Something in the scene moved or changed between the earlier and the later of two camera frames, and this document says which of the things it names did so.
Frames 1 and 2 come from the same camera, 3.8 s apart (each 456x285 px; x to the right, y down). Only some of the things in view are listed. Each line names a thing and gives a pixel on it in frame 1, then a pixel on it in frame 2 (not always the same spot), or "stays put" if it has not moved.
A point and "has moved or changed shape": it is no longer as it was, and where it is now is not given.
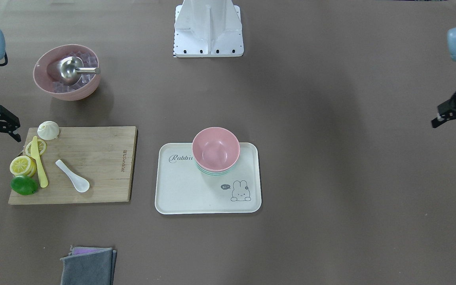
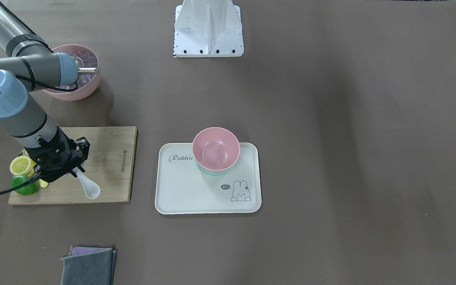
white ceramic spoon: [81, 184] has moved or changed shape
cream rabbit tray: [181, 188] stays put
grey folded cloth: [88, 266] stays put
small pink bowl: [215, 149] stays put
